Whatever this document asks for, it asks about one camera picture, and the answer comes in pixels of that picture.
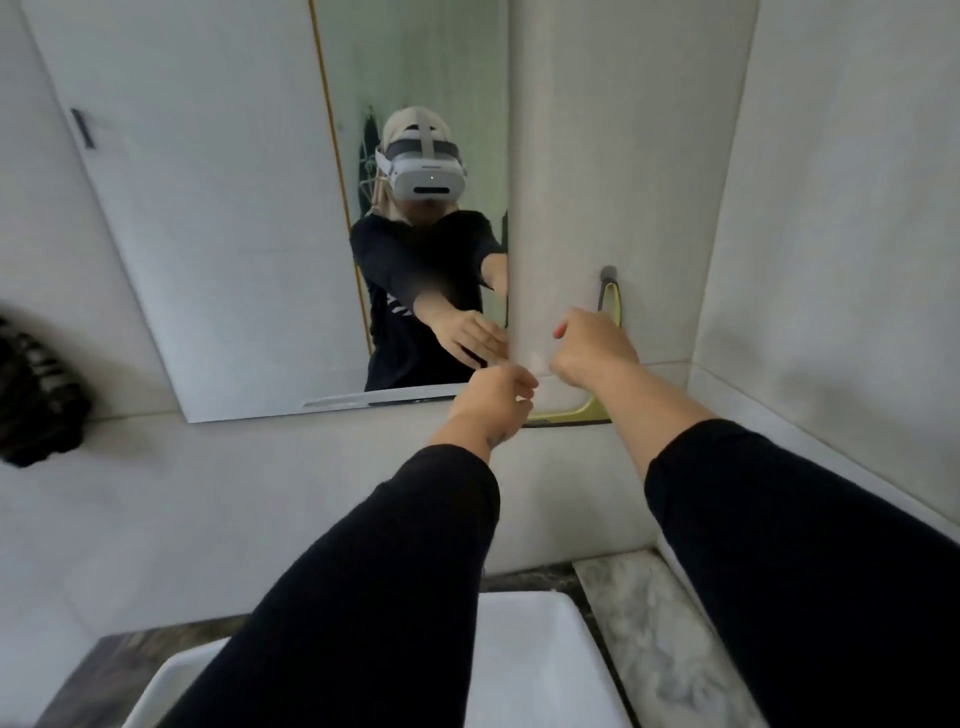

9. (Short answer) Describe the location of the large wall mirror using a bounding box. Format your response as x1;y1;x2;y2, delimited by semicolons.
21;0;512;426

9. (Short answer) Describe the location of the white ceramic sink basin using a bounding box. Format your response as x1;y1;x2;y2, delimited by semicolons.
122;590;636;728

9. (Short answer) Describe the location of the yellow-green hanging squeegee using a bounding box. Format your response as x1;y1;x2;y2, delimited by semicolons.
522;279;624;429

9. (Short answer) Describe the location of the person's left forearm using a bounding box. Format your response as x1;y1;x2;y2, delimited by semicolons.
159;414;502;728

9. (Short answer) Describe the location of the person's left hand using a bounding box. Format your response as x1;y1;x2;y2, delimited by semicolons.
448;363;540;452

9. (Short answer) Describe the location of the person's right hand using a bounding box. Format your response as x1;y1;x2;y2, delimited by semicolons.
549;306;641;391

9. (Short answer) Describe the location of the person's right forearm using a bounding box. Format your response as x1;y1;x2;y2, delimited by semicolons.
597;357;960;728

